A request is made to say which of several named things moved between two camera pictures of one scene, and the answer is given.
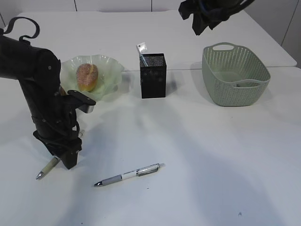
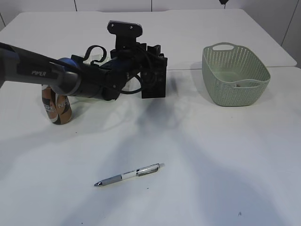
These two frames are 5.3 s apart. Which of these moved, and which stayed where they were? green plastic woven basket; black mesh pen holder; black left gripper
Moved: black left gripper
Stayed: green plastic woven basket; black mesh pen holder
